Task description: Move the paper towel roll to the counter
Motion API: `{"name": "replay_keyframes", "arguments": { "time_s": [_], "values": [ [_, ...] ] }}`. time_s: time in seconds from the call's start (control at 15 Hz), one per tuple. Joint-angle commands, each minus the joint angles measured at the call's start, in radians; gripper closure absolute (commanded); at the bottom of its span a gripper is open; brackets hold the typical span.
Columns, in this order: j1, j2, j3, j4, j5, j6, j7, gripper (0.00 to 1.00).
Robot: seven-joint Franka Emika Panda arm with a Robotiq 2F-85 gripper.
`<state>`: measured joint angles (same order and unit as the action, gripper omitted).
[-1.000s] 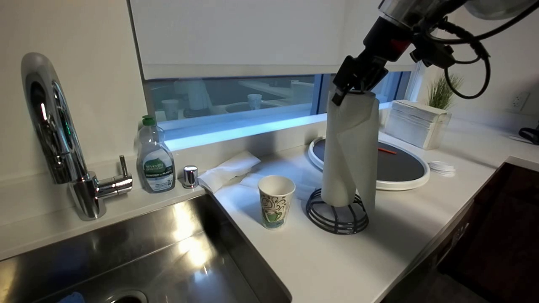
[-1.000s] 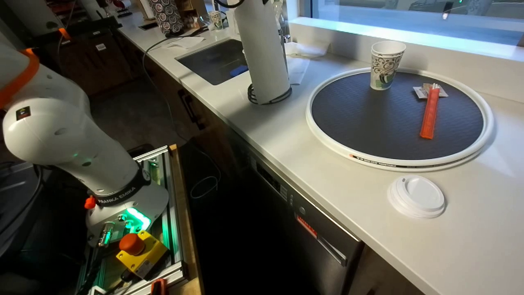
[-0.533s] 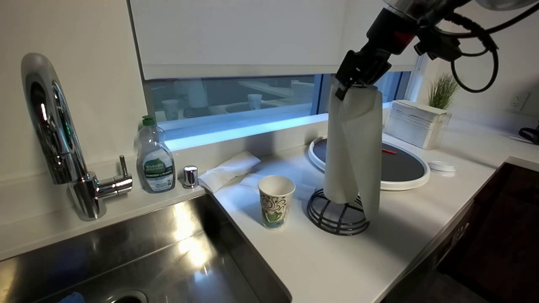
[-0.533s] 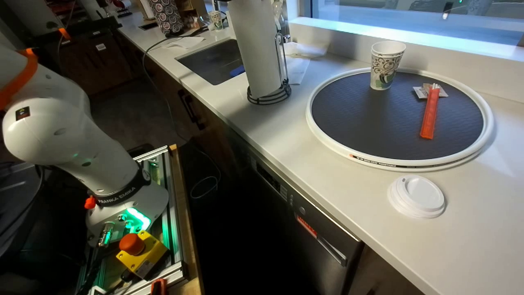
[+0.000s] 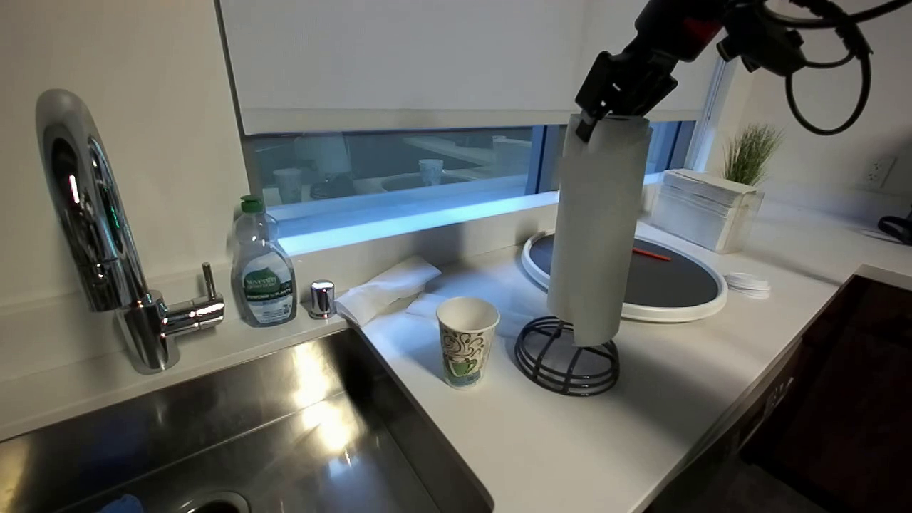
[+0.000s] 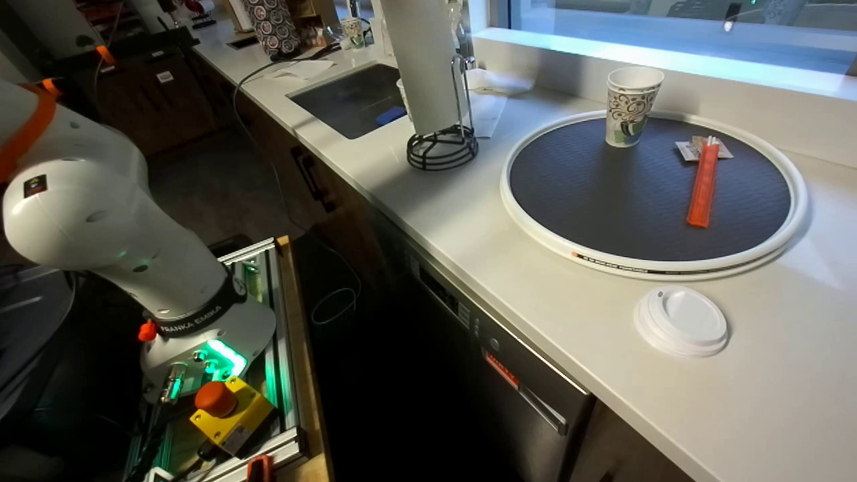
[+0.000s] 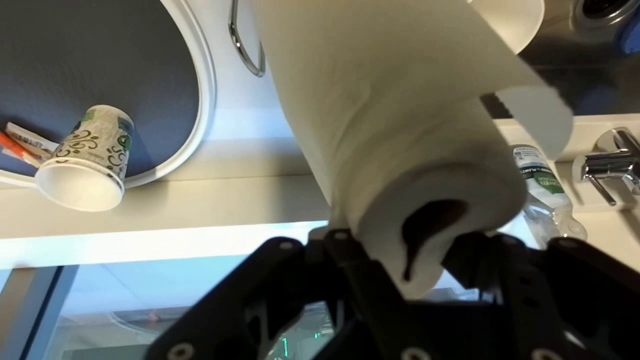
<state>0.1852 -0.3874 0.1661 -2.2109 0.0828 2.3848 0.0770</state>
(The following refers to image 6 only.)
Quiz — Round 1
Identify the patterned dotted bag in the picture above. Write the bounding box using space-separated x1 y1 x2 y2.
242 0 303 58

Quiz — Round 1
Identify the window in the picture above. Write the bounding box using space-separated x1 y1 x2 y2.
487 0 857 76

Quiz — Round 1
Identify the crumpled white paper towel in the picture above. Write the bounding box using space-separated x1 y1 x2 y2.
465 67 536 139

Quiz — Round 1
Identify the white paper towel roll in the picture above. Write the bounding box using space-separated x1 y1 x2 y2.
378 0 467 136

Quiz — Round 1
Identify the dishwasher handle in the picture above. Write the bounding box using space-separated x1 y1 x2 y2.
518 384 569 437

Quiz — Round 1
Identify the yellow emergency stop button box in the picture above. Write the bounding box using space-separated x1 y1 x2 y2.
189 376 276 457

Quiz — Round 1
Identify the black cable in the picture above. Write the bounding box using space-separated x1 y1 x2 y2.
232 43 363 327

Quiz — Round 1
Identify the red clamp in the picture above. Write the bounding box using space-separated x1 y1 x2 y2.
246 453 275 482

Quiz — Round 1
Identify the black wire paper towel holder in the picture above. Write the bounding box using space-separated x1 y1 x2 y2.
406 54 480 172

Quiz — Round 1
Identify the orange chopstick sleeve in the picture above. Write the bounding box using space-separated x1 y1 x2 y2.
686 137 721 229

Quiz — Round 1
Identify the dishwasher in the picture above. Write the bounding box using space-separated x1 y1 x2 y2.
400 246 598 482

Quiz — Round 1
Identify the round white-rimmed turntable tray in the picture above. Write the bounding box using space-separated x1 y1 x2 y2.
499 109 809 281

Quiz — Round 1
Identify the sink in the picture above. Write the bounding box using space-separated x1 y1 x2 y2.
287 62 408 141

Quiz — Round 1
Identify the patterned paper cup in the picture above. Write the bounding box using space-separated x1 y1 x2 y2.
605 66 666 149

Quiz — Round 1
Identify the small paper sachet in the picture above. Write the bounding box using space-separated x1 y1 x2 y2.
675 135 734 162

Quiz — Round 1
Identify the black cabinet door handle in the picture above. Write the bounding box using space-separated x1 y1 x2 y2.
291 146 337 214

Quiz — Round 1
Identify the white paper napkin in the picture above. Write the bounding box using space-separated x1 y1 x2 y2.
264 59 336 82

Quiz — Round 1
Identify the small printed cup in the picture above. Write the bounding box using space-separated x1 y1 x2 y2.
339 17 366 52

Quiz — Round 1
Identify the stack of white cup lids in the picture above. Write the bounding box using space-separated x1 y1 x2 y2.
633 285 730 358

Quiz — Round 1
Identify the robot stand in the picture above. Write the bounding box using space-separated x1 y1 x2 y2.
126 234 333 482

